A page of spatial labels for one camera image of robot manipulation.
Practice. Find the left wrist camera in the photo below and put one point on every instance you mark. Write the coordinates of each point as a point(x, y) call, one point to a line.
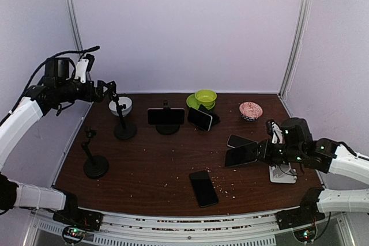
point(83, 66)

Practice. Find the white bowl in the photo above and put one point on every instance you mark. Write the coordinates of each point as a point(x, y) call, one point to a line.
point(125, 103)

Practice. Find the left circuit board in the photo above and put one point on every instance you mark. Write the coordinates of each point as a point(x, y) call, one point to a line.
point(73, 235)

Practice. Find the right circuit board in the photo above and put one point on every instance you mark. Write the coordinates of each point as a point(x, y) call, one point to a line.
point(305, 235)

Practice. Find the green bowl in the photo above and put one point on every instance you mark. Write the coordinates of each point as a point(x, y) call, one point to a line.
point(205, 96)

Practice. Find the red patterned bowl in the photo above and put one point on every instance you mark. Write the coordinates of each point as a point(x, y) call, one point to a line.
point(250, 111)

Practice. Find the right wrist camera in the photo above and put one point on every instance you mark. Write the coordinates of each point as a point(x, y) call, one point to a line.
point(274, 130)

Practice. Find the black phone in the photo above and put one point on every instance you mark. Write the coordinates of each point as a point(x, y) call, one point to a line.
point(166, 116)
point(203, 188)

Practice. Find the aluminium frame post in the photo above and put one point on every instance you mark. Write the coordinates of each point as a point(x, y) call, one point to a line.
point(296, 47)
point(74, 24)

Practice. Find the blue phone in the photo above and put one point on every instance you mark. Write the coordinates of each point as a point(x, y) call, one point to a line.
point(229, 155)

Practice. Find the green plate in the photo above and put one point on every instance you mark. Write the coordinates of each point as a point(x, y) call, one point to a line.
point(192, 102)

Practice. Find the tall black phone stand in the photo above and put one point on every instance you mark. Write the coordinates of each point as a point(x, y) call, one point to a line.
point(123, 130)

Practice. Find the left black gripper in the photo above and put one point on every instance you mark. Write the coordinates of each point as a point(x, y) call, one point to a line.
point(90, 97)

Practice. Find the white-edged phone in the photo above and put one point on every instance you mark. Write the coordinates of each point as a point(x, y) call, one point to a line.
point(200, 119)

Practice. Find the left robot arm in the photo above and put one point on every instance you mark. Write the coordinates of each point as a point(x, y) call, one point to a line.
point(64, 82)

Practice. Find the left aluminium frame post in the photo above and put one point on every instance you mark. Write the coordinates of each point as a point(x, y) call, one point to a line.
point(74, 24)

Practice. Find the black folding phone stand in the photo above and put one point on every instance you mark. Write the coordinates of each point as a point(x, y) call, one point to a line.
point(215, 117)

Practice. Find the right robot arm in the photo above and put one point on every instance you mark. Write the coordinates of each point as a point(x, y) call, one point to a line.
point(291, 141)

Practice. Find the front aluminium rail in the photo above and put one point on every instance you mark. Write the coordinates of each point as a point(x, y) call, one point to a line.
point(259, 228)

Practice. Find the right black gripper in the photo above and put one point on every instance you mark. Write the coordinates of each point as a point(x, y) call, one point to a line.
point(264, 155)

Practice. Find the short round black stand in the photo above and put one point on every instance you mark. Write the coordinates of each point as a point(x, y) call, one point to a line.
point(167, 129)

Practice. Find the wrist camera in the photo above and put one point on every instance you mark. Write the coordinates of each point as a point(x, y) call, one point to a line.
point(274, 130)
point(83, 66)

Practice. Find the circuit board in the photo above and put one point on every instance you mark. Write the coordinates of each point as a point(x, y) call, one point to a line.
point(305, 235)
point(73, 235)

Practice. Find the silver phone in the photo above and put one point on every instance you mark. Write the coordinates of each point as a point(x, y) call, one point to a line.
point(235, 141)

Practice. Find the white phone stand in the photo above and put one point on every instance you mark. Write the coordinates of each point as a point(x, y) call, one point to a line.
point(283, 174)

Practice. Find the right aluminium frame post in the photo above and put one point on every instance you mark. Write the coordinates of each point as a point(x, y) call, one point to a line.
point(296, 47)

